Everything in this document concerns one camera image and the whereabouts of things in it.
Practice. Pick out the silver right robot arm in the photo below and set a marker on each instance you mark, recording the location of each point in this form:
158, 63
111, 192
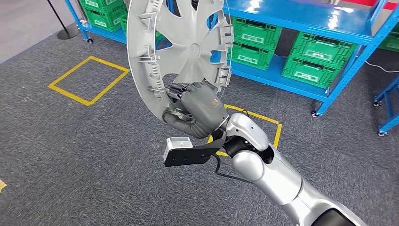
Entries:
274, 184

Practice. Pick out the black stanchion with round base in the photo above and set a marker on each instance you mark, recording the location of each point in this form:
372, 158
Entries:
67, 32

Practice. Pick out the silver plastic hubcap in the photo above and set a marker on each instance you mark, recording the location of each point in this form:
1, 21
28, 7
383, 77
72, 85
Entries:
193, 50

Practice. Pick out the wrist camera with black bracket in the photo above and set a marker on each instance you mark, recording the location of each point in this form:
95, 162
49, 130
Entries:
187, 156

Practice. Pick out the blue metal shelf rack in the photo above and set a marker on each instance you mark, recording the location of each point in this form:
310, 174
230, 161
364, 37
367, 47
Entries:
106, 35
296, 15
389, 106

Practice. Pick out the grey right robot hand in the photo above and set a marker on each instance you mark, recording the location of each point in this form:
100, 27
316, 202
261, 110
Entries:
202, 106

